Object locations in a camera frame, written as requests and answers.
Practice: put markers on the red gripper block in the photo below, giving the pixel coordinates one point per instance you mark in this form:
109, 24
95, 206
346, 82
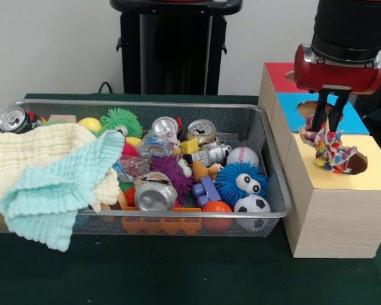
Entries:
339, 77

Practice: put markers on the red white patterned cloth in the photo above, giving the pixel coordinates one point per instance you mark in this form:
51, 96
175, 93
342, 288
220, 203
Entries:
330, 146

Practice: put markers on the mint waffle cloth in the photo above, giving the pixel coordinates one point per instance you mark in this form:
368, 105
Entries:
50, 190

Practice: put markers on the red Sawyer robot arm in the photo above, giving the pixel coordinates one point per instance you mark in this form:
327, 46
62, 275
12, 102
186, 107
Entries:
352, 25

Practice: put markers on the wooden box with three holes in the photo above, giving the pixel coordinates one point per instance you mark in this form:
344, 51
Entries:
336, 216

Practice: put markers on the clear mesh bin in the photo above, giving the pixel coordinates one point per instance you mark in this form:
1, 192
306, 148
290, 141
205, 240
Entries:
98, 227

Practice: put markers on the small baseball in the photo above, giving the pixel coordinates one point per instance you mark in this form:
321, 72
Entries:
243, 156

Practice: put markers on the small soccer ball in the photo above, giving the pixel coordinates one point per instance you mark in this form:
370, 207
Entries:
252, 203

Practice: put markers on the blue spiky toy with eyes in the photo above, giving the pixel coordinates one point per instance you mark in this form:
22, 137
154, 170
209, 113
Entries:
228, 182

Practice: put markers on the orange ball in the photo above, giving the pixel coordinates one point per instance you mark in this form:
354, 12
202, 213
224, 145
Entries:
216, 207

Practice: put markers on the purple spiky ball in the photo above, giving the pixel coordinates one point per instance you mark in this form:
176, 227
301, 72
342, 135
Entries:
168, 171

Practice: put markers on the crushed silver can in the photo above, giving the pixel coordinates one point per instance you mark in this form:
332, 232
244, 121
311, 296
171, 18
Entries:
154, 197

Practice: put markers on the green spiky ball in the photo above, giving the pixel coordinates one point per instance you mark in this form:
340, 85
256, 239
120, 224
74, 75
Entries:
120, 118

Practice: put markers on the dark green table cloth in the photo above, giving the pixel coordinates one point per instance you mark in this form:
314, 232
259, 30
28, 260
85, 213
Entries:
177, 273

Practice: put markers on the cream waffle cloth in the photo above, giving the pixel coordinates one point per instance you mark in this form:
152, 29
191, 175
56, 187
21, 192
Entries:
12, 152

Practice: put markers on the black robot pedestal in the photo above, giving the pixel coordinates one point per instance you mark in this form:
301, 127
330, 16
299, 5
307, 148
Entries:
165, 63

